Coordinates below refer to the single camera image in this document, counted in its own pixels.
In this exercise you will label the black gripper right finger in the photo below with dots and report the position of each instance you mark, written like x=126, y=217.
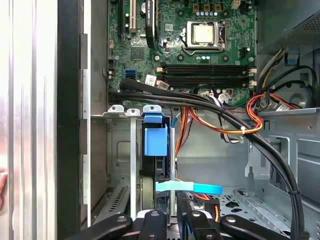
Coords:
x=197, y=225

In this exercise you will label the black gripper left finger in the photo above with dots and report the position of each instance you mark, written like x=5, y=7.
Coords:
x=155, y=225

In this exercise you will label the hard disk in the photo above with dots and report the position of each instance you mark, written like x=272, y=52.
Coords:
x=155, y=140

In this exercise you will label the metal disk bay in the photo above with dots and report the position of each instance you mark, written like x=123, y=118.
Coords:
x=133, y=155

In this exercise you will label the person's hand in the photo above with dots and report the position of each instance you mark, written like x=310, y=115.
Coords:
x=2, y=187

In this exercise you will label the black open PC case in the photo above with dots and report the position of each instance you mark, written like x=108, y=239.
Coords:
x=68, y=125

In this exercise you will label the black RAM slot bank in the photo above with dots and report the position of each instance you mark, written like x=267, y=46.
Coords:
x=205, y=75

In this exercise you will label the green motherboard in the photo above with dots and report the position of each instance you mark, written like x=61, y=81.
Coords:
x=175, y=50

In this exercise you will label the CPU socket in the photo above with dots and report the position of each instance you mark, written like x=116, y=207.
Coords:
x=203, y=47

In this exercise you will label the black graphics card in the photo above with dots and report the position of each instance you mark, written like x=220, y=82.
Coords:
x=151, y=25

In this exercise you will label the grey power supply unit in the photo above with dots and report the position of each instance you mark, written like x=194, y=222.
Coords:
x=280, y=20

